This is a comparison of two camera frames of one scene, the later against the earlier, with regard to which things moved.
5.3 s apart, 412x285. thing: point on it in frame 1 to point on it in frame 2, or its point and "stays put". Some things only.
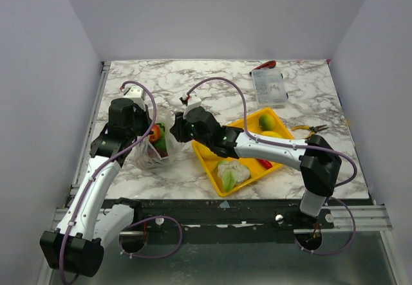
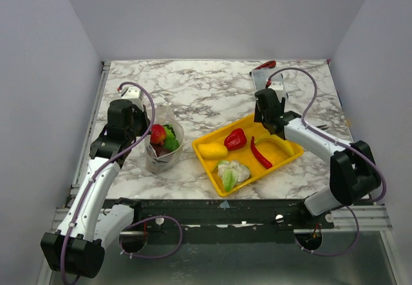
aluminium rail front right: [366, 218] stays put
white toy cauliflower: [232, 173] stays put
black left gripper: [145, 115] stays put
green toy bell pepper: [161, 141] to [170, 143]
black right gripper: [177, 130] to [264, 113]
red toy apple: [154, 137] stays put
